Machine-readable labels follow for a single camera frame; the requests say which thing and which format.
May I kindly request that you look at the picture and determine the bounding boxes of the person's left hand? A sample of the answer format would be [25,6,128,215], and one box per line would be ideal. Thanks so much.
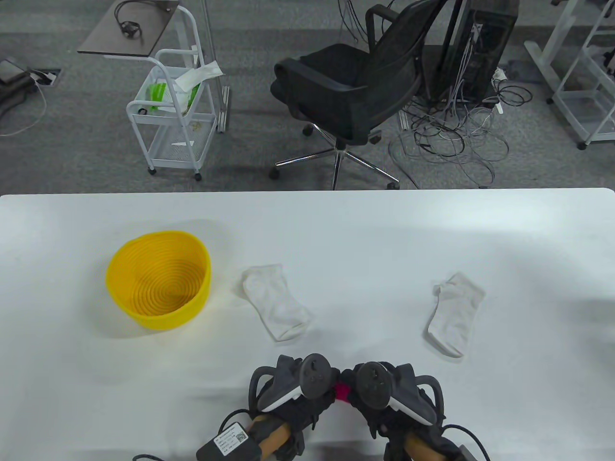
[256,390,339,433]

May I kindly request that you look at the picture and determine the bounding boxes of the person's right hand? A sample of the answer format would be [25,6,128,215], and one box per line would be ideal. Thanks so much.
[340,366,452,448]

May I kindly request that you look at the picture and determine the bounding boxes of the white sock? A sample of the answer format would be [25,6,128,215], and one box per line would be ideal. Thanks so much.
[242,264,314,342]
[424,272,486,358]

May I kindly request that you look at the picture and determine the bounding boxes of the person's left forearm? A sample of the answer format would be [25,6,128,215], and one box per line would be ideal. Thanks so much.
[250,415,294,457]

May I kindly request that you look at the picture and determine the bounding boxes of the person's right forearm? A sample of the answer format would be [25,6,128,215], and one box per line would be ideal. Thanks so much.
[404,430,447,461]

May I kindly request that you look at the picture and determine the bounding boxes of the grey white left hand controller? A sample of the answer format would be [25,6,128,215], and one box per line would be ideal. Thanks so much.
[248,354,337,412]

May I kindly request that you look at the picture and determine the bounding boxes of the grey white hand controller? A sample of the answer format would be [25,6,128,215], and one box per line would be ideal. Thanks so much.
[353,361,445,425]
[248,354,337,412]

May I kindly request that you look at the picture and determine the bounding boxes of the grey white right hand controller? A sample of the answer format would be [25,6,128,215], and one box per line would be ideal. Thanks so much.
[353,361,445,425]

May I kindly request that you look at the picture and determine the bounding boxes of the black labelled wrist box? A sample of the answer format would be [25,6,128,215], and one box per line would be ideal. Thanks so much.
[196,423,262,461]

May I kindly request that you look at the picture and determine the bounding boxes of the yellow ribbed basket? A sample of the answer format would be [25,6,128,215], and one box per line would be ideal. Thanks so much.
[105,231,212,330]

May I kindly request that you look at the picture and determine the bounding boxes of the black office chair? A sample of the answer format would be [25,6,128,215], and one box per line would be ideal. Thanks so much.
[269,0,450,190]

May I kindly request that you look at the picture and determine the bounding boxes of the green white packet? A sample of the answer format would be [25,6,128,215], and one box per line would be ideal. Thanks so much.
[147,83,202,112]

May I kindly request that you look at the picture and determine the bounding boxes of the black computer tower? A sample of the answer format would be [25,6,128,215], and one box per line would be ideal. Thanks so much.
[435,0,520,104]

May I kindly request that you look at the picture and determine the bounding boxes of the dark top side table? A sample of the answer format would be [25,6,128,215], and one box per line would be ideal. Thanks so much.
[77,0,181,61]

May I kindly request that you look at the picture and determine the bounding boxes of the floor socket box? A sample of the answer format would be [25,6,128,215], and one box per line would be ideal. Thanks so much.
[30,68,62,87]

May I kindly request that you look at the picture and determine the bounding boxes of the black device on floor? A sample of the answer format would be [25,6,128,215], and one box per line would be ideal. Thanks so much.
[0,58,37,118]

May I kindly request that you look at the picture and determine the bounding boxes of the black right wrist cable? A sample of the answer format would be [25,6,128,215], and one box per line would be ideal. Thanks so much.
[442,423,491,461]

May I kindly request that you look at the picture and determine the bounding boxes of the white rolling wire cart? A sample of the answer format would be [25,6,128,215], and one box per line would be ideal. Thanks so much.
[126,5,218,182]

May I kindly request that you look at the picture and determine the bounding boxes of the tangle of floor cables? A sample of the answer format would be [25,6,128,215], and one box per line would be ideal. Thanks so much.
[388,67,533,189]

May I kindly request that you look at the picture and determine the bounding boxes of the grey metal stand post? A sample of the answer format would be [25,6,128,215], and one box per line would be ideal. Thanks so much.
[201,0,232,133]

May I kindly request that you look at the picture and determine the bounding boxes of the white wire rack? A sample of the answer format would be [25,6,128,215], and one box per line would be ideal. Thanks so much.
[552,0,615,150]

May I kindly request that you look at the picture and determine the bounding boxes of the hanging black cables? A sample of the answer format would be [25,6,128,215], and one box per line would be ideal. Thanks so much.
[338,0,373,44]

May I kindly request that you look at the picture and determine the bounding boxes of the white desk leg frame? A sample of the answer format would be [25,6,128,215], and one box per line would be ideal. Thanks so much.
[524,0,577,104]

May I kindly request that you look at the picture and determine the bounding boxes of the white floor cable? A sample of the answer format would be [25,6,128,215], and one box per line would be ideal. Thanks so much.
[0,79,48,137]

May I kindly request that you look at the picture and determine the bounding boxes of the black cable on side table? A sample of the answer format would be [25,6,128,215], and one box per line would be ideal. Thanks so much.
[114,0,179,39]

